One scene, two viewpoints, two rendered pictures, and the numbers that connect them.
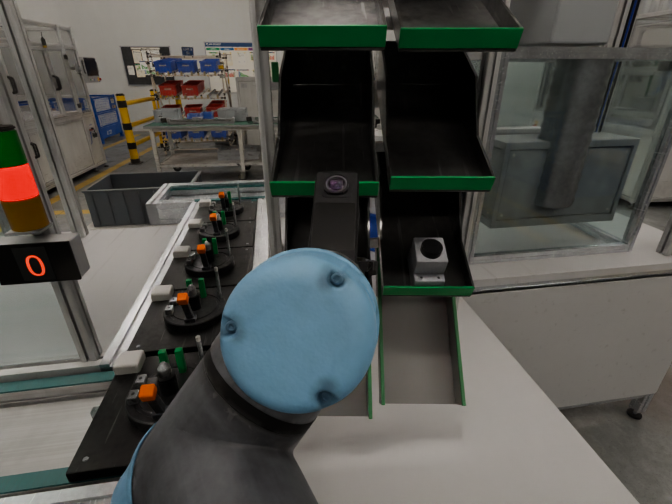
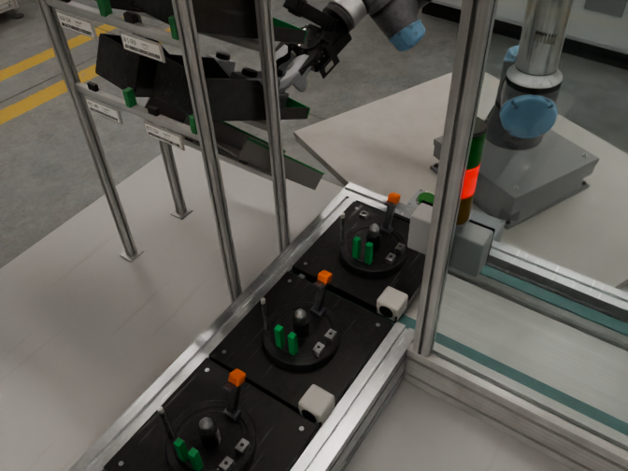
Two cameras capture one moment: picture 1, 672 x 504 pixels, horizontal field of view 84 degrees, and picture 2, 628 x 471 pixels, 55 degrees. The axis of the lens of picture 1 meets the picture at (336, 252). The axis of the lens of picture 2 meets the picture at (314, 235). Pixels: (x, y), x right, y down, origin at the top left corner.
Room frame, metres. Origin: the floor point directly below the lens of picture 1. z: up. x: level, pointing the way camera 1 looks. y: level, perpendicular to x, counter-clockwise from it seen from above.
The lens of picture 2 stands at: (1.17, 0.81, 1.85)
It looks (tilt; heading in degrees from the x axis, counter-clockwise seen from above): 44 degrees down; 225
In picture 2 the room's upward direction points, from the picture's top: 2 degrees counter-clockwise
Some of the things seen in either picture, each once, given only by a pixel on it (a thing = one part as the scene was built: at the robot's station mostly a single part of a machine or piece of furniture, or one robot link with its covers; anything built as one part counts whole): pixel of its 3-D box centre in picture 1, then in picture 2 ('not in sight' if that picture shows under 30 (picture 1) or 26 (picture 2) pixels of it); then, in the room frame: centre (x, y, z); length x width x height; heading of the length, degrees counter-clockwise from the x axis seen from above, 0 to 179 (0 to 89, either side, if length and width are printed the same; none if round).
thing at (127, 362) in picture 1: (130, 365); (392, 304); (0.56, 0.40, 0.97); 0.05 x 0.05 x 0.04; 9
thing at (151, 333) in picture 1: (193, 298); (301, 323); (0.73, 0.33, 1.01); 0.24 x 0.24 x 0.13; 9
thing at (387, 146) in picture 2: not in sight; (491, 173); (-0.06, 0.26, 0.84); 0.90 x 0.70 x 0.03; 75
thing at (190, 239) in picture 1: (218, 222); not in sight; (1.21, 0.41, 1.01); 0.24 x 0.24 x 0.13; 9
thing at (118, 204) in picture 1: (150, 196); not in sight; (2.40, 1.24, 0.73); 0.62 x 0.42 x 0.23; 99
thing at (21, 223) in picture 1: (25, 212); not in sight; (0.56, 0.50, 1.28); 0.05 x 0.05 x 0.05
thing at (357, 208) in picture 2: (172, 401); (373, 256); (0.48, 0.29, 0.96); 0.24 x 0.24 x 0.02; 9
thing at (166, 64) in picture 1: (196, 102); not in sight; (7.84, 2.74, 0.94); 1.34 x 0.93 x 1.87; 98
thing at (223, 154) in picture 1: (239, 152); not in sight; (5.79, 1.48, 0.36); 0.60 x 0.40 x 0.15; 97
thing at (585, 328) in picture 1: (515, 314); not in sight; (1.49, -0.87, 0.43); 1.11 x 0.68 x 0.86; 99
